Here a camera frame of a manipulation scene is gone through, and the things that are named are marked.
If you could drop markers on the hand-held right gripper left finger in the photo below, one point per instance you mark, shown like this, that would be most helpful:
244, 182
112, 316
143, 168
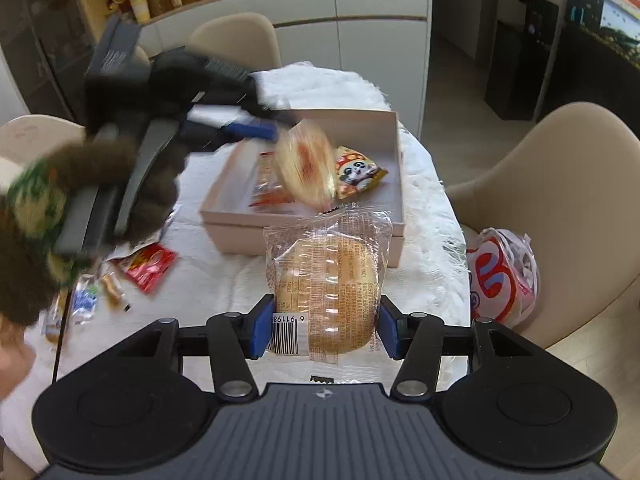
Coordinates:
260, 332

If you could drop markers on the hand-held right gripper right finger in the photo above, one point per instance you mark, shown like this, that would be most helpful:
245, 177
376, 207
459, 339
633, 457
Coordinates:
387, 332

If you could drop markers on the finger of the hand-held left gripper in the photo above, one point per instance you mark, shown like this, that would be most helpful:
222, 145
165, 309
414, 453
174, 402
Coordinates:
250, 131
260, 102

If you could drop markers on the round orange bread packet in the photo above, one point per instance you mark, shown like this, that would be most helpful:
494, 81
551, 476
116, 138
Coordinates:
306, 166

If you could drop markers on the clear bread bun packet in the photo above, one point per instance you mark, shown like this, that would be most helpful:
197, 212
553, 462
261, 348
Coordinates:
330, 280

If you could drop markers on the pink cardboard box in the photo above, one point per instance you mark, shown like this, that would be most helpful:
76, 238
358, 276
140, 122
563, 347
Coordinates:
370, 220

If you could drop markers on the blue white snack packet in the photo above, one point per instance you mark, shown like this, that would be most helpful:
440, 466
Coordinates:
80, 302

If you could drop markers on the person's left forearm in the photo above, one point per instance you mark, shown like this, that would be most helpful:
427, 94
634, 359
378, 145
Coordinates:
30, 270

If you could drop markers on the red striped snack packet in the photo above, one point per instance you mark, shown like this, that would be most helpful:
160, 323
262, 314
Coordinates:
265, 185

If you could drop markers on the beige chair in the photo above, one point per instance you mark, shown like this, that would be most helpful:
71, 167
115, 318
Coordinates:
570, 200
235, 40
30, 135

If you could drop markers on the white tablecloth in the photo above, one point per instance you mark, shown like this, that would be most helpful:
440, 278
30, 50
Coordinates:
210, 280

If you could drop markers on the yellow cup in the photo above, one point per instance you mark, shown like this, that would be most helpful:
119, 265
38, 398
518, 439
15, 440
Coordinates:
140, 7

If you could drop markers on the dark glass cabinet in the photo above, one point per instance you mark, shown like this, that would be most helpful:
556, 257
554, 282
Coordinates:
40, 35

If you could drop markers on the yellow panda snack packet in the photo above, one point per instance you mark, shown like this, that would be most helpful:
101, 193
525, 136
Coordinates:
357, 172

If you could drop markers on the white wooden sideboard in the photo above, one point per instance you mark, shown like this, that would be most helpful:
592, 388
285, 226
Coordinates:
360, 30

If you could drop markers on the red white plastic bag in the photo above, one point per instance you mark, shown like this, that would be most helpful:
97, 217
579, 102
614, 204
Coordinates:
502, 275

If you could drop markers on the small wrapped candy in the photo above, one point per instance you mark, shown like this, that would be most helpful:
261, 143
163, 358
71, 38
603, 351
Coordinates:
112, 287

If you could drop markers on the black water dispenser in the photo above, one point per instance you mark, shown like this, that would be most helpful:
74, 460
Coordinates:
522, 60

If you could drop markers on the black aquarium stand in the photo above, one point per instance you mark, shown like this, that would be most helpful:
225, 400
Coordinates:
585, 90

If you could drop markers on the glass aquarium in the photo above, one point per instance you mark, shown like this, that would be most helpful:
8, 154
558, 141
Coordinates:
607, 30

